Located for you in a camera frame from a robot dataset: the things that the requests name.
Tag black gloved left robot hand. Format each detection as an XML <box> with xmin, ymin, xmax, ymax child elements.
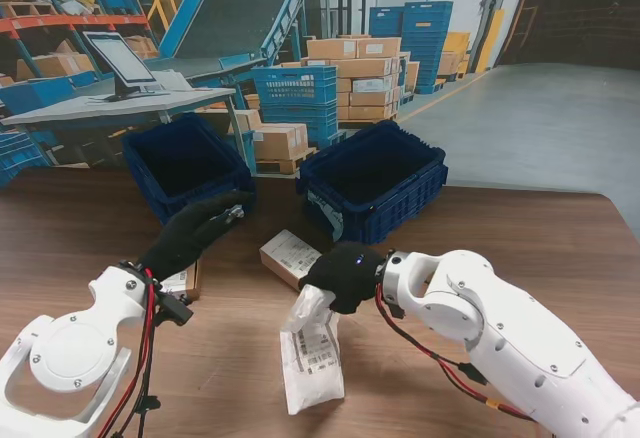
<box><xmin>137</xmin><ymin>190</ymin><xmax>256</xmax><ymax>287</ymax></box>

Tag blue ribbed plastic bin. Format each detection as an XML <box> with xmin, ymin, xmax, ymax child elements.
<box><xmin>295</xmin><ymin>118</ymin><xmax>450</xmax><ymax>245</ymax></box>

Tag red black arm cables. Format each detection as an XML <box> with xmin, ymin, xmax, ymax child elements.
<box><xmin>374</xmin><ymin>282</ymin><xmax>539</xmax><ymax>422</ymax></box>
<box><xmin>97</xmin><ymin>267</ymin><xmax>164</xmax><ymax>438</ymax></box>

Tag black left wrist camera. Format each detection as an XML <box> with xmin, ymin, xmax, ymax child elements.
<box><xmin>157</xmin><ymin>291</ymin><xmax>195</xmax><ymax>327</ymax></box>

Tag flat brown cardboard parcel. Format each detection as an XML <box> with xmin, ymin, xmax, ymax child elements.
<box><xmin>159</xmin><ymin>257</ymin><xmax>203</xmax><ymax>303</ymax></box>

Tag small cardboard box with label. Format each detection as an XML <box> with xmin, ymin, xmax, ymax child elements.
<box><xmin>258</xmin><ymin>229</ymin><xmax>324</xmax><ymax>292</ymax></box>

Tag blue bin boxed parcels label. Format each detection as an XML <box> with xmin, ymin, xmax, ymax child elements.
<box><xmin>122</xmin><ymin>112</ymin><xmax>259</xmax><ymax>227</ymax></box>

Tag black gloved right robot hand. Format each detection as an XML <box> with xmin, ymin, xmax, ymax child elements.
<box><xmin>298</xmin><ymin>241</ymin><xmax>389</xmax><ymax>315</ymax></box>

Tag red black left arm cables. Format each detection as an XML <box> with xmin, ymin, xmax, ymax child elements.
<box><xmin>97</xmin><ymin>267</ymin><xmax>164</xmax><ymax>438</ymax></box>

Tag crumpled handwritten paper label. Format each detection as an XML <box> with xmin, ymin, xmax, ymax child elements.
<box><xmin>308</xmin><ymin>192</ymin><xmax>346</xmax><ymax>242</ymax></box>

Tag white padded mailer bag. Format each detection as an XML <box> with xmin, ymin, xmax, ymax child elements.
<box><xmin>278</xmin><ymin>283</ymin><xmax>346</xmax><ymax>415</ymax></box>

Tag red black right arm cables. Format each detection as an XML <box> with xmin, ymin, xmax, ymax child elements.
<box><xmin>374</xmin><ymin>282</ymin><xmax>539</xmax><ymax>422</ymax></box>

